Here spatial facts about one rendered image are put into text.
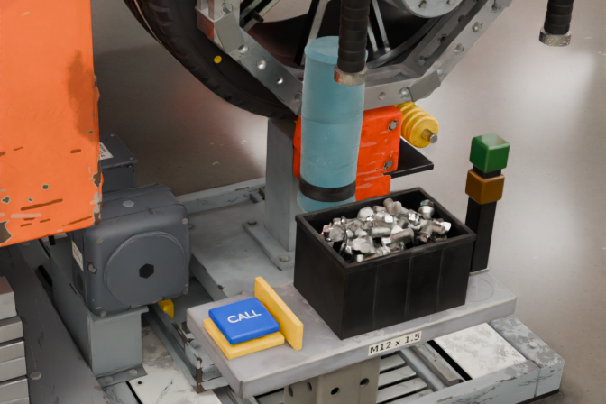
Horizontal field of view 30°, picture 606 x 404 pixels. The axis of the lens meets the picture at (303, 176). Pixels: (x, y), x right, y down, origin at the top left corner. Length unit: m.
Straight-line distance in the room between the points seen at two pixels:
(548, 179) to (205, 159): 0.86
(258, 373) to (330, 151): 0.36
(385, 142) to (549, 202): 1.02
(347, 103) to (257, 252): 0.55
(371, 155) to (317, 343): 0.44
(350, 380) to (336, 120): 0.36
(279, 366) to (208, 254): 0.65
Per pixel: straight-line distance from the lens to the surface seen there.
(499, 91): 3.32
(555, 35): 1.64
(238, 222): 2.15
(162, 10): 1.66
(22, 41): 1.43
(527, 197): 2.78
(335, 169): 1.63
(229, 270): 2.01
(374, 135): 1.80
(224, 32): 1.60
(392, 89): 1.79
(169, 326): 2.00
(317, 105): 1.59
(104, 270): 1.83
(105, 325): 1.95
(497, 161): 1.55
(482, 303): 1.59
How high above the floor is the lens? 1.35
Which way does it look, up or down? 29 degrees down
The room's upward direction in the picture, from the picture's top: 3 degrees clockwise
